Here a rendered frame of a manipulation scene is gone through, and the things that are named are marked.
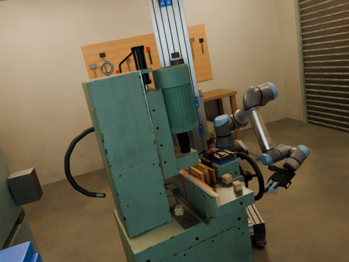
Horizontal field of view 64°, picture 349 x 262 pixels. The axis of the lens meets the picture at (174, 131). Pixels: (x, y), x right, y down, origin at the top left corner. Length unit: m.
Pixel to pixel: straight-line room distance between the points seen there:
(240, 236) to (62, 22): 3.94
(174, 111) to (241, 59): 4.01
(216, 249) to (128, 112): 0.77
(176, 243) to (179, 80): 0.72
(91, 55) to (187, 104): 3.40
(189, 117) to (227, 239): 0.61
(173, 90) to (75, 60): 3.43
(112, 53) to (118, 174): 3.50
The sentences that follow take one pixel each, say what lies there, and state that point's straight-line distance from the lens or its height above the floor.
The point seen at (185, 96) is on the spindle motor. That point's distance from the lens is 1.31.
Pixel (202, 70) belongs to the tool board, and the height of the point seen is 1.21.
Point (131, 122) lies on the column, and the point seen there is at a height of 1.32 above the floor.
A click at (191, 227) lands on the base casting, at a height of 0.80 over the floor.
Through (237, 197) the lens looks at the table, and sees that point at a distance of 1.32.
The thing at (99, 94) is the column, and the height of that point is 1.46.
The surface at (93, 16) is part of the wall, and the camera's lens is 4.67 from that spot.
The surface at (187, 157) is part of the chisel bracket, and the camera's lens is 1.42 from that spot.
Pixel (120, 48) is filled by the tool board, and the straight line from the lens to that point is 4.62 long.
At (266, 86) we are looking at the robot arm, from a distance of 1.85.
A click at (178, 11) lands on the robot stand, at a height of 1.85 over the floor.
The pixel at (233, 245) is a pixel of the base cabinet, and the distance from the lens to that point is 1.52.
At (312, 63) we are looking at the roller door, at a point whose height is 1.02.
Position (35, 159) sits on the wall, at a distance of 4.89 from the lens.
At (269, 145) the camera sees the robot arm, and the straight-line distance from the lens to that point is 1.77.
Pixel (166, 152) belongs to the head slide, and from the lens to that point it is 1.33.
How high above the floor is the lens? 1.55
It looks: 15 degrees down
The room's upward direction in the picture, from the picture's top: 11 degrees counter-clockwise
